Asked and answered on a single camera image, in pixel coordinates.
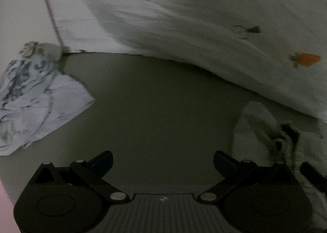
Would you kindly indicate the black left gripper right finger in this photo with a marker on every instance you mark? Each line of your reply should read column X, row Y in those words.
column 247, row 179

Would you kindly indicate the blue patterned white cloth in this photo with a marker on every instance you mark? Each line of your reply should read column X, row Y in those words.
column 36, row 97

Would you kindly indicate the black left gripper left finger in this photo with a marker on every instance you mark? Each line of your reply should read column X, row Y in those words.
column 80, row 173

